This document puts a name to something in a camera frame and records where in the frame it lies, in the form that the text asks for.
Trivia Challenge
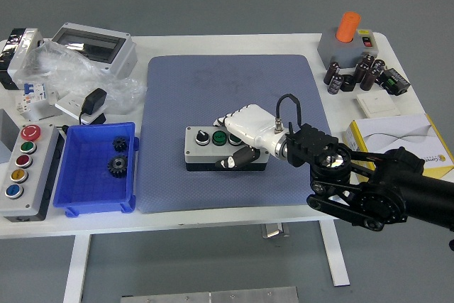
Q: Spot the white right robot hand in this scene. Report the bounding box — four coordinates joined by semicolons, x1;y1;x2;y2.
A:
212;104;285;170

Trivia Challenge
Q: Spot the grey four-control button box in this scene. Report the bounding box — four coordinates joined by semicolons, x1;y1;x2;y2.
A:
184;125;270;173

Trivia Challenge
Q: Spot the grey five-button control box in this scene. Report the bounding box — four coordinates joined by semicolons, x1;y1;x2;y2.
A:
0;123;67;222

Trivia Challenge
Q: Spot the blue-grey textured mat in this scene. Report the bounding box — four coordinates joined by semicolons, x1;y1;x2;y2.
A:
136;54;345;214

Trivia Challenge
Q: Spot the short black capacitor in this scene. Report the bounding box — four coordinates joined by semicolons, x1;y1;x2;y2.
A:
340;74;356;92

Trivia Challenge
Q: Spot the large black gear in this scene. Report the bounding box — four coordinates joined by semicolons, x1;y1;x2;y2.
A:
107;155;130;179

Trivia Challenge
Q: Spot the orange cylinder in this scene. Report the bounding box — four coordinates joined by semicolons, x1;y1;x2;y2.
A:
336;11;362;43

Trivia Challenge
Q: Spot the yellow white cardboard box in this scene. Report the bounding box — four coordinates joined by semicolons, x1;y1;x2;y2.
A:
344;114;454;180

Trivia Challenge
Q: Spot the black module with green terminal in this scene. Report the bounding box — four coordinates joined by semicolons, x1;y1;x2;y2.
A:
380;67;411;97

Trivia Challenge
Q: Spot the black power adapter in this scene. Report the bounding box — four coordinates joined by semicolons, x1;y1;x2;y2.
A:
78;87;109;126

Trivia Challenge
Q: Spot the white table leg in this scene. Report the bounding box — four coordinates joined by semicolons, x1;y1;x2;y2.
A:
62;234;92;303
318;220;351;287

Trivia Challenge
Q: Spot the blue plastic bin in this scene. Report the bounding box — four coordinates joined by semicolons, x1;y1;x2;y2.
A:
52;121;140;218

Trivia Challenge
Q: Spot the grey metal plate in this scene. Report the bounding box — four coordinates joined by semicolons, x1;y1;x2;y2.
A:
120;285;299;303

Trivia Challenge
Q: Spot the clear plastic bag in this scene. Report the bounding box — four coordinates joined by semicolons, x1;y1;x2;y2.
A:
19;40;148;116

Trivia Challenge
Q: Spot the white blue circuit breaker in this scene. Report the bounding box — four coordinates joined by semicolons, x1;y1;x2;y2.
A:
13;82;49;114

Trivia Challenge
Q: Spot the white device with glossy black top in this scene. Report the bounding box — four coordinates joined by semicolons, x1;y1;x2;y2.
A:
0;28;44;91

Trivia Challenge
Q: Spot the grey metal box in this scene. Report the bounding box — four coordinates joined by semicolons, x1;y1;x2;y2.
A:
0;109;18;165

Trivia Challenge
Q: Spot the grey switch base box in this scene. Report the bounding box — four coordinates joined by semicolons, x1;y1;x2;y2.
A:
316;28;380;70

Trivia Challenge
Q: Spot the metal under-table bracket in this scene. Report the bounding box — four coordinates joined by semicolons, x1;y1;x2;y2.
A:
261;223;290;239

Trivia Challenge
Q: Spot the white wall switch plate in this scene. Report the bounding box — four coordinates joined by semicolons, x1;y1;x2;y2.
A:
355;89;401;118

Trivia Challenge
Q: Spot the grey enclosure with window cover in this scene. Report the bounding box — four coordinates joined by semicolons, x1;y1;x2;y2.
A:
51;22;138;80

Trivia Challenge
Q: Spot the white wall socket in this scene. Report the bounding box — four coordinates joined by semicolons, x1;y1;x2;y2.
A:
55;93;107;125

